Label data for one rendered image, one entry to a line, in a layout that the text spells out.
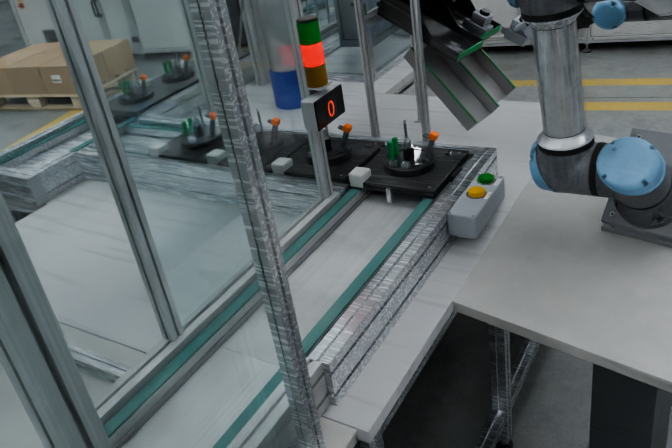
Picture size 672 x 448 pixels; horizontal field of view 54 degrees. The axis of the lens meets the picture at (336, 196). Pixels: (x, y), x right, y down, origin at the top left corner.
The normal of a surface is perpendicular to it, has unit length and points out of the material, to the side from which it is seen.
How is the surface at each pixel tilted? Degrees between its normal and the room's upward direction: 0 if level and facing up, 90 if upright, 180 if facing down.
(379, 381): 0
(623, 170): 45
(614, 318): 0
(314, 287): 0
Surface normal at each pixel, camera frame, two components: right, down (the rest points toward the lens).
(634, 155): -0.46, -0.29
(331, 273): -0.14, -0.87
